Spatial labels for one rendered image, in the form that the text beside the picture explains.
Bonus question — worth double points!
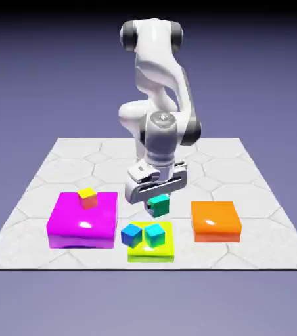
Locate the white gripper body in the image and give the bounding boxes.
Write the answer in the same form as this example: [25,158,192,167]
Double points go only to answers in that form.
[124,165,188,205]

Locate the small green cube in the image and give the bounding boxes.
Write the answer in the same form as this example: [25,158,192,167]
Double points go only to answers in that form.
[147,194,171,219]

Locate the small cyan cube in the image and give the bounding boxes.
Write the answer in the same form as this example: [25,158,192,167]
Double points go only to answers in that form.
[144,222,166,248]

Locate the small blue cube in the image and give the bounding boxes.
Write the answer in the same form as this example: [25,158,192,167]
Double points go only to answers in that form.
[120,223,143,249]

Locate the small yellow cube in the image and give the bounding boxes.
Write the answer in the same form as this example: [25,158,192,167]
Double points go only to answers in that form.
[77,187,99,210]

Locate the large yellow-green box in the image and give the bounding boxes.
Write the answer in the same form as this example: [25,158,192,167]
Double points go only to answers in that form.
[127,221,175,263]

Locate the large magenta box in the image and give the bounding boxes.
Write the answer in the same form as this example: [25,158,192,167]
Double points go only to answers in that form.
[46,192,119,249]

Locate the large orange box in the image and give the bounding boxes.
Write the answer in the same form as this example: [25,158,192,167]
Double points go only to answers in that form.
[190,201,242,243]

